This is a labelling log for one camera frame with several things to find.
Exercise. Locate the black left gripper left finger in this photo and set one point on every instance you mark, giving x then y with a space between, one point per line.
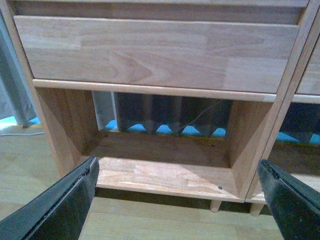
58 213

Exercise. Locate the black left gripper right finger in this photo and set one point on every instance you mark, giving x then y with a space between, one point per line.
294 205

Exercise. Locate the right wooden shelf cabinet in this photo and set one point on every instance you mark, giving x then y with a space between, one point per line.
283 129

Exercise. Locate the wooden shelf cabinet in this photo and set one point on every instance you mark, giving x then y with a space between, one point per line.
283 129
175 97

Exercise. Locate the left wooden shelf cabinet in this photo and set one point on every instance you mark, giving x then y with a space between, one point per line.
175 97

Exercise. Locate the grey curtain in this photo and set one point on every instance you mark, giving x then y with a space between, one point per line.
15 96

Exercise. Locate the left cabinet lower drawer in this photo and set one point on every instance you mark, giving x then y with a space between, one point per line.
225 56

